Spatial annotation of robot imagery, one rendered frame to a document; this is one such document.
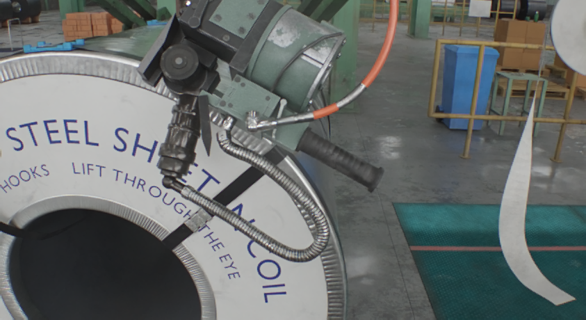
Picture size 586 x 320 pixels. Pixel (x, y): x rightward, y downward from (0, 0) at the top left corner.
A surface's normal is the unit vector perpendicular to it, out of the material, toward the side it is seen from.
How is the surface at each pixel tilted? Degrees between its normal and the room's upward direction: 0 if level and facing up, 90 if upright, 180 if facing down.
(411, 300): 0
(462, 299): 0
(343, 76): 90
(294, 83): 102
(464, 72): 93
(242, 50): 58
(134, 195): 90
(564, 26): 90
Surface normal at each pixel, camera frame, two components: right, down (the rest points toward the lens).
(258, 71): -0.36, 0.61
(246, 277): -0.05, 0.36
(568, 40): -0.47, 0.32
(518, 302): 0.02, -0.93
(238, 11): 0.07, -0.18
